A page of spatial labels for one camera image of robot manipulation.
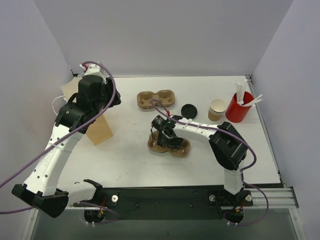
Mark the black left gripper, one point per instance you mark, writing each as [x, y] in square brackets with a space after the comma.
[113, 97]

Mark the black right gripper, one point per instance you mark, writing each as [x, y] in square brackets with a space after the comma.
[164, 137]

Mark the brown pulp cup carrier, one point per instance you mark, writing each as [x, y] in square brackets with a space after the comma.
[181, 152]
[166, 97]

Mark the brown paper bag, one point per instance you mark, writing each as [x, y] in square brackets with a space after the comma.
[97, 132]

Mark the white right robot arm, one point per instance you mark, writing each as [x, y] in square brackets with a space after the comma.
[229, 149]

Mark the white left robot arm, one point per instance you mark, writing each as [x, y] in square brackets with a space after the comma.
[40, 190]

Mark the stack of black lids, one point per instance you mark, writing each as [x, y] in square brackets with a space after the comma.
[189, 111]

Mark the stack of paper cups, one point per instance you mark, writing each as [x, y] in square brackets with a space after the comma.
[216, 110]

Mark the red cylindrical holder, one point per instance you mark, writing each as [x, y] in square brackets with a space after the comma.
[236, 113]

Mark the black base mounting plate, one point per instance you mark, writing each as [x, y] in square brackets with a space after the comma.
[202, 202]

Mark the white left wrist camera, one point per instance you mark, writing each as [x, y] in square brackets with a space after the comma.
[93, 69]

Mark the aluminium frame rail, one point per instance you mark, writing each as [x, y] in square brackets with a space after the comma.
[275, 197]

